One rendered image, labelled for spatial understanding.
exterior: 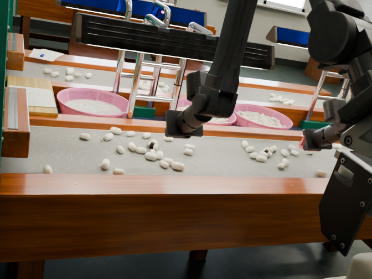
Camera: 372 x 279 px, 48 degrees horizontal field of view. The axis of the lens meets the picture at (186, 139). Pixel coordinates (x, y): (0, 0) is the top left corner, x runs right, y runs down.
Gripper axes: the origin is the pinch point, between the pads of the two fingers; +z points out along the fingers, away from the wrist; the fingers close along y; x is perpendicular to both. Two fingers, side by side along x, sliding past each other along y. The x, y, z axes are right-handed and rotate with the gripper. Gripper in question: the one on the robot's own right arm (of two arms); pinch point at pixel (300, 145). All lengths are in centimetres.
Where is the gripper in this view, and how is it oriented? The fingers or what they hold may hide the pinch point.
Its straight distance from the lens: 146.9
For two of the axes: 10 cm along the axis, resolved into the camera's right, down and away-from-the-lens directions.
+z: -3.9, 2.6, 8.8
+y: -9.2, -0.4, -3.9
